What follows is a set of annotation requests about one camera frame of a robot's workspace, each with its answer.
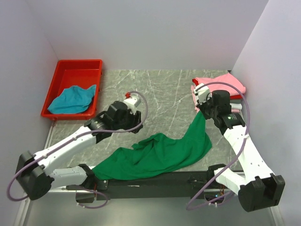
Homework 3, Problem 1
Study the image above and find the green t shirt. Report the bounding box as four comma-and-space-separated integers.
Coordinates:
92, 112, 212, 180

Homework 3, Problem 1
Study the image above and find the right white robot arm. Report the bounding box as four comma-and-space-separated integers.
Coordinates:
194, 89, 285, 212

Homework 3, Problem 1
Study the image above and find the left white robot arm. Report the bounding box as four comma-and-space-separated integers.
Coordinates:
16, 96, 143, 200

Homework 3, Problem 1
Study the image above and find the folded grey t shirt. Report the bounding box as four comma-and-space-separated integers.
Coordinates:
230, 99, 243, 104

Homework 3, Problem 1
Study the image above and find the folded white t shirt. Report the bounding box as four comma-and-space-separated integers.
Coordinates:
230, 103, 243, 110

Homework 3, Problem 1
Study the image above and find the folded red t shirt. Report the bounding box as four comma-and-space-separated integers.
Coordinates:
192, 78, 245, 100

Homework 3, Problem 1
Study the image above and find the folded light pink t shirt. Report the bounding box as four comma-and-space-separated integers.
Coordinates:
190, 85, 240, 113

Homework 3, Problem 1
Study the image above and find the blue t shirt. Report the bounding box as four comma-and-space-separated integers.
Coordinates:
48, 84, 96, 114

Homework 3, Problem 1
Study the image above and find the red plastic bin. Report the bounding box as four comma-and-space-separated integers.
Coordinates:
41, 59, 103, 121

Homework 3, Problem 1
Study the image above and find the black base beam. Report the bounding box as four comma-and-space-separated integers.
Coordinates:
65, 171, 233, 204

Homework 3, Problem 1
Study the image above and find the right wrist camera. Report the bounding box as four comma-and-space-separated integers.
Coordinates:
193, 83, 210, 103

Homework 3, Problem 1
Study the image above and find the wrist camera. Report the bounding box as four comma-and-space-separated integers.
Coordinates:
123, 92, 141, 114
193, 83, 210, 103

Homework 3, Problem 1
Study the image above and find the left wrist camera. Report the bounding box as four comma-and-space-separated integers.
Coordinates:
123, 92, 141, 114

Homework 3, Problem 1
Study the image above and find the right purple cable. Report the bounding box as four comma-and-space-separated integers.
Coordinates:
185, 81, 251, 210

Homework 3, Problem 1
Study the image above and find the aluminium frame rail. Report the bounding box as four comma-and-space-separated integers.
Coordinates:
14, 122, 283, 226

